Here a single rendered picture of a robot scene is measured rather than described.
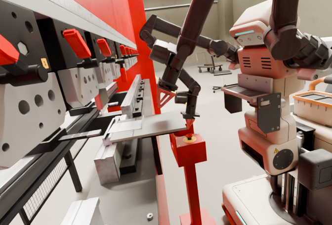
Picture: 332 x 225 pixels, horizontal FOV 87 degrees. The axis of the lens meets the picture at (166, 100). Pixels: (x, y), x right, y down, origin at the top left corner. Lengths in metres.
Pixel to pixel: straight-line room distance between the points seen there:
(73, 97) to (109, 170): 0.32
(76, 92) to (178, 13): 11.92
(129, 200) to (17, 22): 0.47
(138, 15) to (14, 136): 2.68
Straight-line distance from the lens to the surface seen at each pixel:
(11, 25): 0.28
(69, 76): 0.37
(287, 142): 0.95
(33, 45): 0.30
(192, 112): 1.01
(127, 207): 0.56
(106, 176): 0.64
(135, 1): 2.88
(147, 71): 2.80
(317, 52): 0.69
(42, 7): 0.37
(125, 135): 0.64
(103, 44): 0.53
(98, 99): 0.63
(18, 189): 0.70
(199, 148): 0.97
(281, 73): 0.79
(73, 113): 1.11
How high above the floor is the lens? 1.26
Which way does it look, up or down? 16 degrees down
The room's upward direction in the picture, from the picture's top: 8 degrees counter-clockwise
